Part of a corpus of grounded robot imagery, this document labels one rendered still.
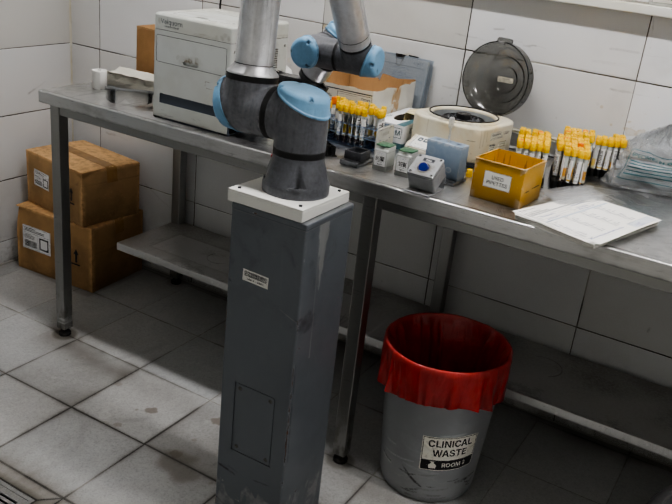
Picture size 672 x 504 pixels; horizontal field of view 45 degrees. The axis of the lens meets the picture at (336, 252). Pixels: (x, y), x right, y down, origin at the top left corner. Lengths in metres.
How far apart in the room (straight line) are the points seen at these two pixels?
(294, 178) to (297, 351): 0.39
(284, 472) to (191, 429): 0.60
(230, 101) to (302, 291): 0.44
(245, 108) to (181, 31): 0.63
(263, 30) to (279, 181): 0.32
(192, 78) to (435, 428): 1.17
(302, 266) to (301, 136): 0.28
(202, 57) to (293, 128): 0.66
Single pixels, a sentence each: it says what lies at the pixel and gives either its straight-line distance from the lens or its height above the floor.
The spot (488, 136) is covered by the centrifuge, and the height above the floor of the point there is 0.97.
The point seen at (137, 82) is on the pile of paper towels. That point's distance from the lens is 2.81.
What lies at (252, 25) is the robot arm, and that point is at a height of 1.24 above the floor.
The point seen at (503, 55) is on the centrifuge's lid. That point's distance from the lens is 2.54.
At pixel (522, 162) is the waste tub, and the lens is 2.11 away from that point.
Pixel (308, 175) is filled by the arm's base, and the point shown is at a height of 0.96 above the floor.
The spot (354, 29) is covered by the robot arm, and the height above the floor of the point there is 1.25.
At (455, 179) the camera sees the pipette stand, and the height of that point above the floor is 0.89.
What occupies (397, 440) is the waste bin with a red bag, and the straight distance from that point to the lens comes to 2.30.
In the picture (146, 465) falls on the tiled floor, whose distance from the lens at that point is 2.43.
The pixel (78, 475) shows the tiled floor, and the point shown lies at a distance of 2.42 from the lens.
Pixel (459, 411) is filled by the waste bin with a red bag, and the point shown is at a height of 0.32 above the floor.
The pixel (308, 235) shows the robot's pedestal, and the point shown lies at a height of 0.85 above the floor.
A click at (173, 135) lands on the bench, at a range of 2.40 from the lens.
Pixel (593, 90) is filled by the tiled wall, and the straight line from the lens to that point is 2.52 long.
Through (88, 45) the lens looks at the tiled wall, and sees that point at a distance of 3.59.
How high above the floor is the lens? 1.48
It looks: 22 degrees down
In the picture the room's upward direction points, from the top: 6 degrees clockwise
